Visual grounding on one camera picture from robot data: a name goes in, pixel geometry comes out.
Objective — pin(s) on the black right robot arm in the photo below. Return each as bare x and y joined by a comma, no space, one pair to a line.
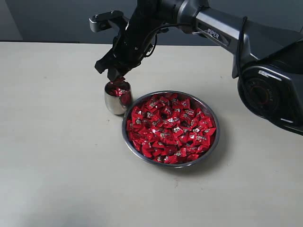
267,61

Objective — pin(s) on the stainless steel cup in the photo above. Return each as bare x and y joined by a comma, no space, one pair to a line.
118,98

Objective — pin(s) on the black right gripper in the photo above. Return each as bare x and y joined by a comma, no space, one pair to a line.
130,47

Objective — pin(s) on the pile of red candies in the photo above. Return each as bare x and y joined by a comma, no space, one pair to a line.
170,132

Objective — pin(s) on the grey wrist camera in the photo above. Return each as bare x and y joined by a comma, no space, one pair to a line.
113,19

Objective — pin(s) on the steel bowl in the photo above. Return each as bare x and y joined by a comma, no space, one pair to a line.
170,130

